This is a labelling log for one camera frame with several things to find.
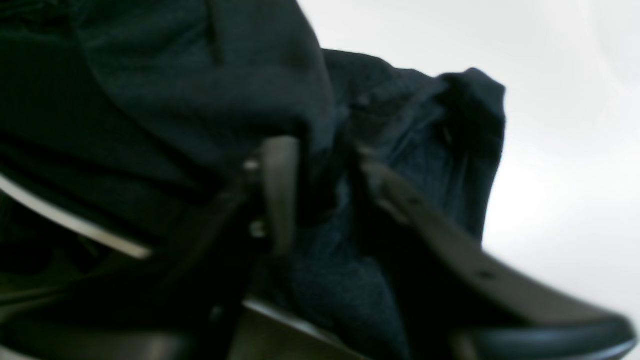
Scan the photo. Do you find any black t-shirt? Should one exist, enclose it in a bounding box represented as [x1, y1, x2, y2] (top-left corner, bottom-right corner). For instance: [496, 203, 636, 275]
[1, 0, 506, 360]

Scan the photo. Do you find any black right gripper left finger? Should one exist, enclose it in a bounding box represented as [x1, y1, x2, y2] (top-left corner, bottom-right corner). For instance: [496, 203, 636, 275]
[1, 136, 301, 360]

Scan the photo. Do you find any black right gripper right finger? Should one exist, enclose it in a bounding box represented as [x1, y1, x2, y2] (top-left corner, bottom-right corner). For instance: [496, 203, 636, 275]
[350, 150, 638, 360]

